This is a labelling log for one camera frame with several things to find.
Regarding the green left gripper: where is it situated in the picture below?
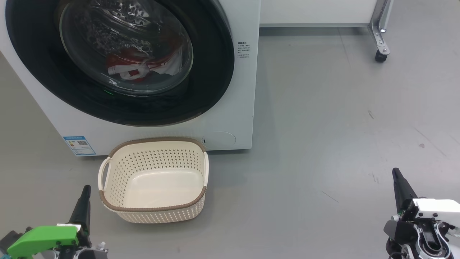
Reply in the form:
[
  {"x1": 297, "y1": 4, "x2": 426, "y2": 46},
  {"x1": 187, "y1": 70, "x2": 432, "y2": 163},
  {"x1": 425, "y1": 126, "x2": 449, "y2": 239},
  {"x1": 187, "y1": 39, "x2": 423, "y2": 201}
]
[{"x1": 6, "y1": 185, "x2": 92, "y2": 259}]

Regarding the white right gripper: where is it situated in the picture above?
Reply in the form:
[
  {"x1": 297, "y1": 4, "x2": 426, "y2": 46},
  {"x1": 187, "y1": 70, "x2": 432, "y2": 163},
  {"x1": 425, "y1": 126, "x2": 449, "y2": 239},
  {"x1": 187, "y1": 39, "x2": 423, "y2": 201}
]
[{"x1": 383, "y1": 167, "x2": 460, "y2": 241}]

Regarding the red and white garment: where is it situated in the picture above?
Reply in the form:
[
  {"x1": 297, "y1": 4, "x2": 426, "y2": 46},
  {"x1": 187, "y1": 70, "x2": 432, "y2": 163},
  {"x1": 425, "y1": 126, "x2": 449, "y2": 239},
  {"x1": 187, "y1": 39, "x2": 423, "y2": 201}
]
[{"x1": 106, "y1": 46, "x2": 184, "y2": 82}]

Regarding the black round glass washer door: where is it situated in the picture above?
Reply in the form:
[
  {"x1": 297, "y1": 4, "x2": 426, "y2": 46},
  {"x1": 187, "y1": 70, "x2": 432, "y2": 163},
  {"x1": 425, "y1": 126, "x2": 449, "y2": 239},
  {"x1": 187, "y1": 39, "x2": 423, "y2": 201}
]
[{"x1": 5, "y1": 0, "x2": 236, "y2": 127}]

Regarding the cream perforated laundry basket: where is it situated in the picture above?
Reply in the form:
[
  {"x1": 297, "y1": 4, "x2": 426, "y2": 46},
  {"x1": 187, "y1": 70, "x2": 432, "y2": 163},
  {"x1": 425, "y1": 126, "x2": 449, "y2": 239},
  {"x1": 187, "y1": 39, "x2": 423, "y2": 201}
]
[{"x1": 98, "y1": 137, "x2": 210, "y2": 224}]

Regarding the white front-load washing machine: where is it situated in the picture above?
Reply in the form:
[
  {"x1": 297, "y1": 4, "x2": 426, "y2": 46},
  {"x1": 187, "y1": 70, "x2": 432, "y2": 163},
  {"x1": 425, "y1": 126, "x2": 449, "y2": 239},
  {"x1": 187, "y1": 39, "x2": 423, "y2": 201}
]
[{"x1": 0, "y1": 0, "x2": 261, "y2": 157}]

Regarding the blue energy label sticker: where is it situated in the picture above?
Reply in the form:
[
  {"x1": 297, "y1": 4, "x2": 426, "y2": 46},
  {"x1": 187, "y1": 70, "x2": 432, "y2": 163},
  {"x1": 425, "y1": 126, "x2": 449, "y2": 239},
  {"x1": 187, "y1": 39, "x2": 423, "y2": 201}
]
[{"x1": 63, "y1": 136, "x2": 97, "y2": 156}]

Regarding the white partition panel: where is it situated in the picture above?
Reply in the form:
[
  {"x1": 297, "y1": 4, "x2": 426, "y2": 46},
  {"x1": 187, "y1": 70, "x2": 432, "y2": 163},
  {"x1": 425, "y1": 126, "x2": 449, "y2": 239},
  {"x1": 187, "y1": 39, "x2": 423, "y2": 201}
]
[{"x1": 259, "y1": 0, "x2": 378, "y2": 28}]

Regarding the metal partition leg bracket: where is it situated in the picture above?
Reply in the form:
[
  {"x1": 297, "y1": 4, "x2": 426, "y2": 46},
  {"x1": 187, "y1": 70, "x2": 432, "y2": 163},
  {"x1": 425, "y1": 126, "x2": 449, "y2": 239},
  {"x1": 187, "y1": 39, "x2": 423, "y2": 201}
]
[{"x1": 368, "y1": 0, "x2": 394, "y2": 54}]

